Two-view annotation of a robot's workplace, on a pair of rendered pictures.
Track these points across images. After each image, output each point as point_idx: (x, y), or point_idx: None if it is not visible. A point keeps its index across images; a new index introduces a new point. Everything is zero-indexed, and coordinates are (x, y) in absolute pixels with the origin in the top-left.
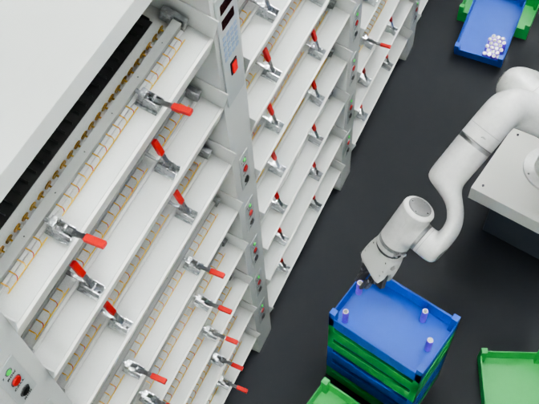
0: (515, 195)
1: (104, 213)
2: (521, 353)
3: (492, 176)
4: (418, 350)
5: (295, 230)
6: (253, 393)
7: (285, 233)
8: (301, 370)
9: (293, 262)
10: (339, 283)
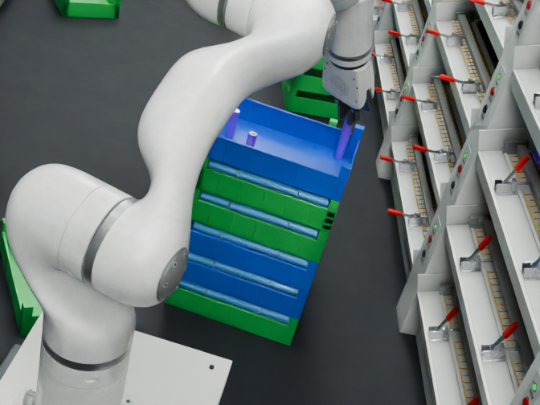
0: (146, 360)
1: None
2: None
3: (197, 389)
4: (239, 135)
5: (460, 284)
6: (375, 271)
7: (469, 276)
8: (335, 294)
9: (429, 349)
10: (345, 396)
